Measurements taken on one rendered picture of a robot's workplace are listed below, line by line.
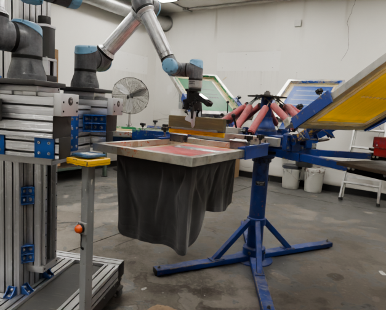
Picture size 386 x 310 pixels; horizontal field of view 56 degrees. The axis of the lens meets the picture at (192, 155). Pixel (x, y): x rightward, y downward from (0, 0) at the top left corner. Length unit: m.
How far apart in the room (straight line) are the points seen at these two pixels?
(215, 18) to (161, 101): 1.92
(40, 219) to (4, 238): 0.19
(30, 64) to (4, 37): 0.13
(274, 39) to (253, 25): 0.48
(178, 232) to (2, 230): 0.86
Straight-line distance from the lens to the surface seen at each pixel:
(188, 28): 7.38
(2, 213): 1.98
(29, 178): 1.93
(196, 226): 1.75
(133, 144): 1.99
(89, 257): 1.71
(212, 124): 1.92
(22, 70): 1.61
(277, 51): 6.44
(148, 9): 1.98
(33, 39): 1.63
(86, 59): 2.05
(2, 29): 1.58
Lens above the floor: 1.19
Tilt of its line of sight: 8 degrees down
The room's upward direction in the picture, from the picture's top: 4 degrees clockwise
